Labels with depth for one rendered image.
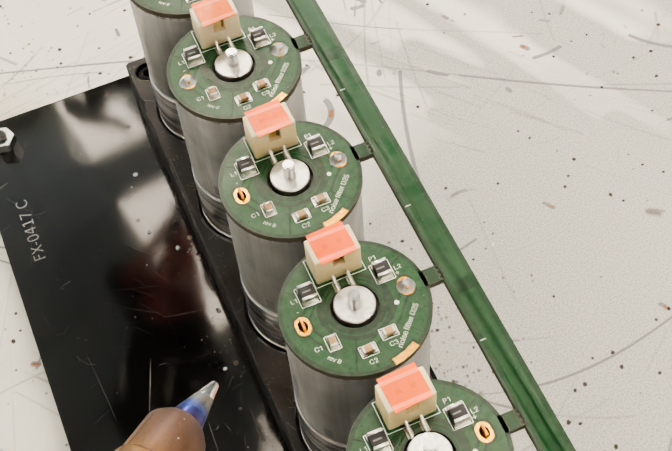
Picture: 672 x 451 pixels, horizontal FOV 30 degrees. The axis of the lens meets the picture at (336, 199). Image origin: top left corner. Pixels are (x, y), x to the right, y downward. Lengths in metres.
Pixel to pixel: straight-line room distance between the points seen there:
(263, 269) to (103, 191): 0.07
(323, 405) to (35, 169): 0.11
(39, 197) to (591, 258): 0.12
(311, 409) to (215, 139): 0.05
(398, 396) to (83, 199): 0.12
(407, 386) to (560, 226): 0.11
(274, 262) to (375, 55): 0.11
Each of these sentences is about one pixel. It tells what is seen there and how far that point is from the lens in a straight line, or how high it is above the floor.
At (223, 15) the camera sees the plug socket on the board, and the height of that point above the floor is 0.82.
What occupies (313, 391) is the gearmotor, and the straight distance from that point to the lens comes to 0.21.
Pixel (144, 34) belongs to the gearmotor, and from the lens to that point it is 0.26.
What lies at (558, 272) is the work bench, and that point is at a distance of 0.28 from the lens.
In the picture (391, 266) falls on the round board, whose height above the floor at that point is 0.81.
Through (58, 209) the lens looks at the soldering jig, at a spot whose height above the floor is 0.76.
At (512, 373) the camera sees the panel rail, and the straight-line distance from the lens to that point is 0.20.
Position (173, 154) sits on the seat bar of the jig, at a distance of 0.27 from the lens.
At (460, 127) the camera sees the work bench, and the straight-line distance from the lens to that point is 0.30.
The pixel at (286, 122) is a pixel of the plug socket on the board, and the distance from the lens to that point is 0.22.
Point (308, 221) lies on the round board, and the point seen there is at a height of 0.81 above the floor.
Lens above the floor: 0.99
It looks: 55 degrees down
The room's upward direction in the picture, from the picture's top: 6 degrees counter-clockwise
